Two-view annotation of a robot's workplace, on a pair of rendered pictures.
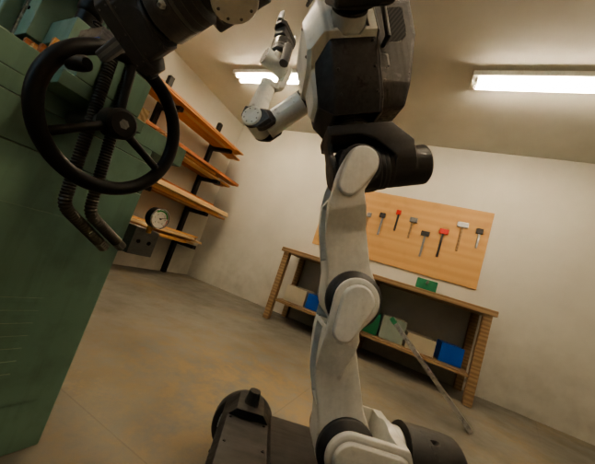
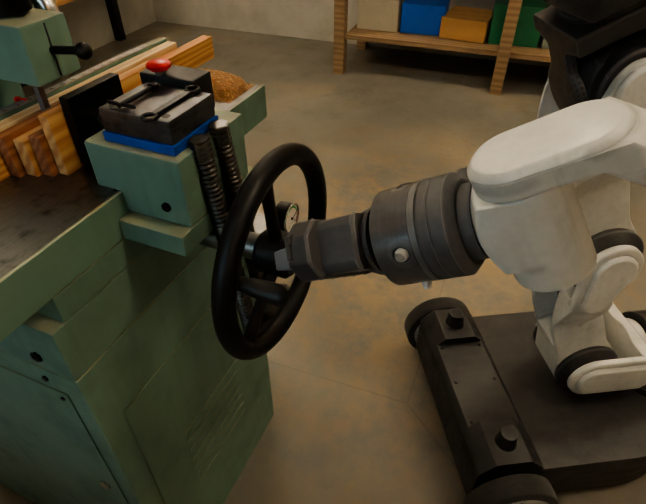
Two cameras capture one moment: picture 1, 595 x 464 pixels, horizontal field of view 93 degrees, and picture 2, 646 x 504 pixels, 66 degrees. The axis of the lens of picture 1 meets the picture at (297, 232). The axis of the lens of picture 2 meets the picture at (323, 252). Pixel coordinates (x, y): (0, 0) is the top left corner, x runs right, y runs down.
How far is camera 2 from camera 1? 0.71 m
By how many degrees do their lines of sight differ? 47
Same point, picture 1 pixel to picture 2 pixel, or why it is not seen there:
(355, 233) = (613, 186)
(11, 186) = (173, 332)
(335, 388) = (576, 332)
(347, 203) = not seen: hidden behind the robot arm
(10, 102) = (126, 283)
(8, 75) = (107, 265)
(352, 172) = not seen: hidden behind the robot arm
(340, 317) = (592, 295)
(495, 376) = not seen: outside the picture
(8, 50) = (88, 245)
